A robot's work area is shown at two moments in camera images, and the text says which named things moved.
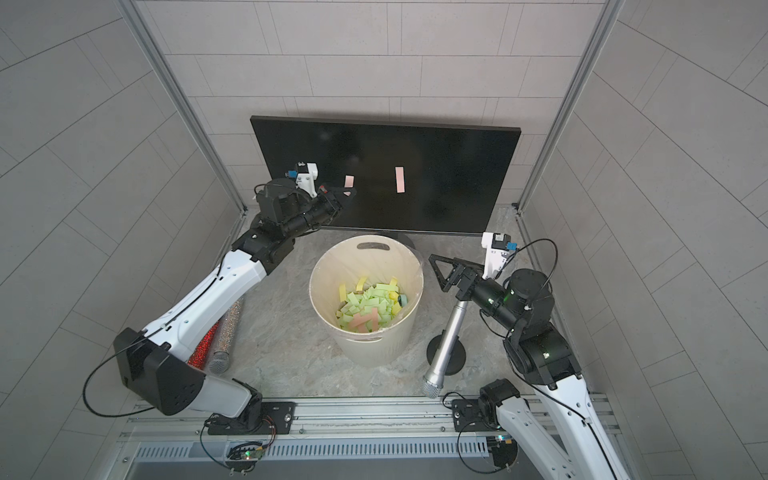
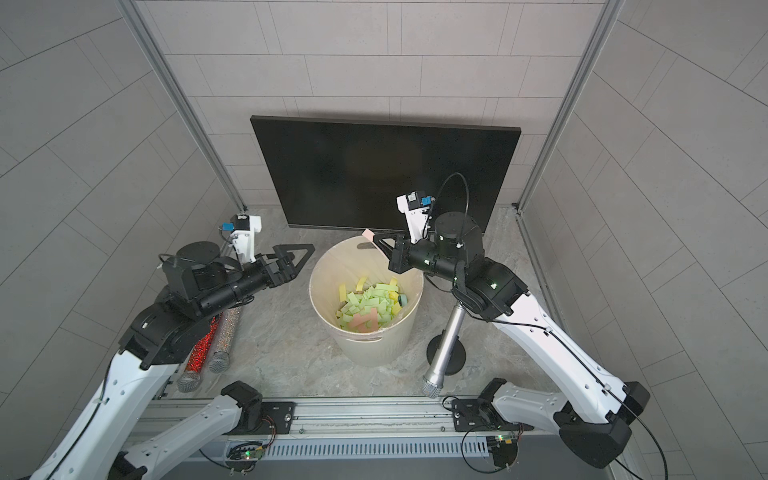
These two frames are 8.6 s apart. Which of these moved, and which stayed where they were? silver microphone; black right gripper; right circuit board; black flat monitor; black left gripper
Moved: black right gripper; black left gripper
Stayed: black flat monitor; right circuit board; silver microphone
